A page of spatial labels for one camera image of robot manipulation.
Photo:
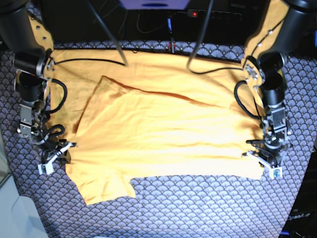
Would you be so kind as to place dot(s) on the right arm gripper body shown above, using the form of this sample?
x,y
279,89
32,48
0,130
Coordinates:
x,y
33,126

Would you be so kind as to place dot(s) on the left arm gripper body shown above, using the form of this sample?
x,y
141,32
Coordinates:
x,y
275,142

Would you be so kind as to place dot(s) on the yellow T-shirt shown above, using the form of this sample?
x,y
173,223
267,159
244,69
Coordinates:
x,y
151,118

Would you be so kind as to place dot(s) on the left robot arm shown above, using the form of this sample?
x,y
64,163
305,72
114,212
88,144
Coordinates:
x,y
281,27

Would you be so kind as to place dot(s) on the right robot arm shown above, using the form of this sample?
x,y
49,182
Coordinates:
x,y
31,60

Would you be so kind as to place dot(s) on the black OpenArm case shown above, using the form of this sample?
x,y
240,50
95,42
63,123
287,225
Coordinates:
x,y
302,220

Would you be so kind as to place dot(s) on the blue fan-pattern tablecloth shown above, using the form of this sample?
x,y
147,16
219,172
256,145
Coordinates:
x,y
165,207

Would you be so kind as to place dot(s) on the red black table clamp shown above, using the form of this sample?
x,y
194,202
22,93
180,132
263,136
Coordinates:
x,y
172,45

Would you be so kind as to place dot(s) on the blue white box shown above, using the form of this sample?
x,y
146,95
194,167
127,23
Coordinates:
x,y
154,4

